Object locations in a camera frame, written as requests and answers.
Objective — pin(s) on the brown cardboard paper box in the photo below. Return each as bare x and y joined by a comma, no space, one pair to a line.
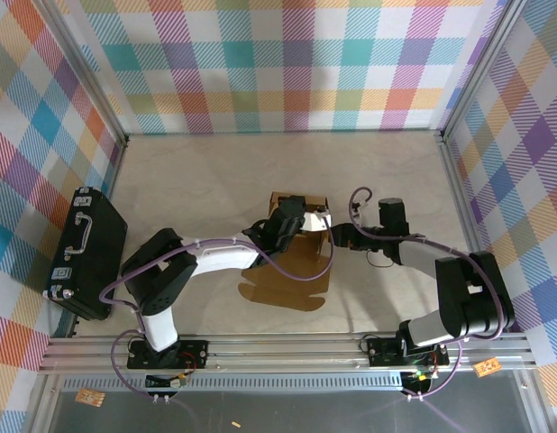
287,288

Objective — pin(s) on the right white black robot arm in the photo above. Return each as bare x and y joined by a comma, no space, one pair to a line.
463,288

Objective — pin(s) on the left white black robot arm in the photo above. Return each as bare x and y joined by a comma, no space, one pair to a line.
220,259

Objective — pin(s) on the perforated metal strip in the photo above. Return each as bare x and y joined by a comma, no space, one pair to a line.
283,383

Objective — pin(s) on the orange paper tag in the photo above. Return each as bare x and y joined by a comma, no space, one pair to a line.
486,367
90,398

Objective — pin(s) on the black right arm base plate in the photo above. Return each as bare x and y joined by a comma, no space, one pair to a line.
382,352

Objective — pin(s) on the aluminium table frame rail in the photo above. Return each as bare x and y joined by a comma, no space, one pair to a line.
283,356

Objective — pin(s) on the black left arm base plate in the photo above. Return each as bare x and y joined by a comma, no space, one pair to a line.
193,352

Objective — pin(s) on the aluminium corner post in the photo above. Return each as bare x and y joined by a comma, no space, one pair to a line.
87,74
481,67

